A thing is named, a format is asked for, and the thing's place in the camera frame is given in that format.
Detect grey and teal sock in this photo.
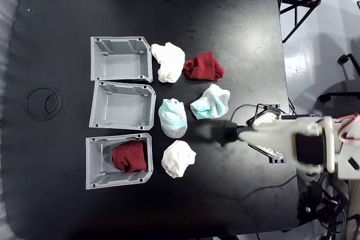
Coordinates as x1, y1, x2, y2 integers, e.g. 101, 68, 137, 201
190, 83, 231, 120
158, 97, 188, 139

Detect round black table grommet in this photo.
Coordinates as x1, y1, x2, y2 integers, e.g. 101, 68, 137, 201
26, 87, 63, 121

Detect black clamp with cables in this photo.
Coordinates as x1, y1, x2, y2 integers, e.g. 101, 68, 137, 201
297, 179, 351, 237

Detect dark red sock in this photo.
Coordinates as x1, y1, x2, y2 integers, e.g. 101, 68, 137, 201
111, 140, 147, 174
183, 51, 226, 80

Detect grey plastic storage bin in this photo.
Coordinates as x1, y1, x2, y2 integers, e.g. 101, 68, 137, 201
85, 132, 154, 191
90, 36, 154, 83
88, 80, 157, 131

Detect black office chair base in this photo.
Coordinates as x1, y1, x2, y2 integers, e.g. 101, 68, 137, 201
318, 53, 360, 103

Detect thin black cable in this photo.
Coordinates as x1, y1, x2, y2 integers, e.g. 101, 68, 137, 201
229, 104, 261, 128
224, 174, 298, 201

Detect red servo wires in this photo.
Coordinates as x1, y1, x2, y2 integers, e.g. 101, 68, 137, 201
336, 112, 360, 142

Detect white sock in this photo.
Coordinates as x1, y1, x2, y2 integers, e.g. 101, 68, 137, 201
150, 42, 186, 84
161, 140, 197, 179

